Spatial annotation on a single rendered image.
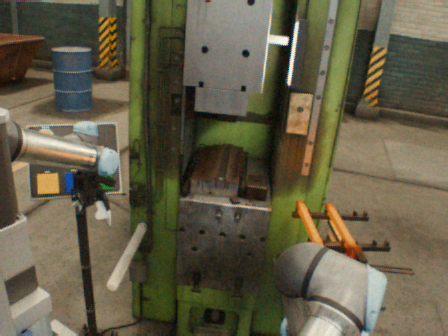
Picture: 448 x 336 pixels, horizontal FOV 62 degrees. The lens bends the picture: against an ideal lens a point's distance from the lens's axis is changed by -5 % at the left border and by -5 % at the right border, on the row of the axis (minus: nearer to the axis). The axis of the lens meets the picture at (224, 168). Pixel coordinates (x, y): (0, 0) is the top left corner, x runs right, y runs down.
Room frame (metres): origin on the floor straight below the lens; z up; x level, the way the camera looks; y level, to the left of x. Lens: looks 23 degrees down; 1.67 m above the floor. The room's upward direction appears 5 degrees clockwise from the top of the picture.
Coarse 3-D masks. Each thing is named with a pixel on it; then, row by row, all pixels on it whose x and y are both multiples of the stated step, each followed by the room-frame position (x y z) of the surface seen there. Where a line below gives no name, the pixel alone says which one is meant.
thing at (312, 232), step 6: (300, 204) 1.36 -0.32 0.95; (300, 210) 1.32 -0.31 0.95; (306, 210) 1.32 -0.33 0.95; (306, 216) 1.27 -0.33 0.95; (306, 222) 1.23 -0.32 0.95; (312, 222) 1.23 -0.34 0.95; (306, 228) 1.21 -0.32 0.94; (312, 228) 1.19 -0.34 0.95; (312, 234) 1.15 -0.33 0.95; (318, 234) 1.15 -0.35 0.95; (312, 240) 1.12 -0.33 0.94; (318, 240) 1.11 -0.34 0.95
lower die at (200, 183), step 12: (228, 144) 1.85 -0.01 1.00; (204, 156) 1.71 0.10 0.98; (216, 156) 1.70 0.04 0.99; (240, 156) 1.72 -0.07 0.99; (204, 168) 1.56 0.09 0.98; (216, 168) 1.55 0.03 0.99; (228, 168) 1.55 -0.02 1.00; (240, 168) 1.72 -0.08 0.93; (192, 180) 1.45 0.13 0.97; (204, 180) 1.44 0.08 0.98; (216, 180) 1.44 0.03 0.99; (228, 180) 1.44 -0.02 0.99; (192, 192) 1.45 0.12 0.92; (204, 192) 1.44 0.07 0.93; (216, 192) 1.44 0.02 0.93; (228, 192) 1.44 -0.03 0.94
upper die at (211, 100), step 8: (200, 88) 1.45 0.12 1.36; (208, 88) 1.44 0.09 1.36; (200, 96) 1.45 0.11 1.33; (208, 96) 1.44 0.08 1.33; (216, 96) 1.44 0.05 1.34; (224, 96) 1.44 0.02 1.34; (232, 96) 1.44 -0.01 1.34; (240, 96) 1.44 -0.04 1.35; (248, 96) 1.51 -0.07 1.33; (200, 104) 1.45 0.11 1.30; (208, 104) 1.44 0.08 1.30; (216, 104) 1.44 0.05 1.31; (224, 104) 1.44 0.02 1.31; (232, 104) 1.44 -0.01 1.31; (240, 104) 1.44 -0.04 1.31; (208, 112) 1.44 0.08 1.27; (216, 112) 1.44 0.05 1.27; (224, 112) 1.44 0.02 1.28; (232, 112) 1.44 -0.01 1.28; (240, 112) 1.44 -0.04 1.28
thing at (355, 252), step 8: (328, 208) 1.35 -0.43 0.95; (336, 216) 1.29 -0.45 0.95; (336, 224) 1.24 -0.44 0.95; (344, 224) 1.23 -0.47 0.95; (344, 232) 1.18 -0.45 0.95; (352, 240) 1.13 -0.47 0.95; (352, 248) 1.07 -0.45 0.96; (360, 248) 1.07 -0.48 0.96; (352, 256) 1.07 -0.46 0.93; (360, 256) 1.02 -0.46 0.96
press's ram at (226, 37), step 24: (192, 0) 1.45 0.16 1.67; (216, 0) 1.44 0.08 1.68; (240, 0) 1.44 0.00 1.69; (264, 0) 1.43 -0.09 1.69; (192, 24) 1.45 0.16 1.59; (216, 24) 1.44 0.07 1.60; (240, 24) 1.44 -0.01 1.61; (264, 24) 1.43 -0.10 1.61; (192, 48) 1.45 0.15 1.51; (216, 48) 1.44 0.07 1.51; (240, 48) 1.44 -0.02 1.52; (264, 48) 1.43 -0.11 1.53; (192, 72) 1.45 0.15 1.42; (216, 72) 1.44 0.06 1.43; (240, 72) 1.44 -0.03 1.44
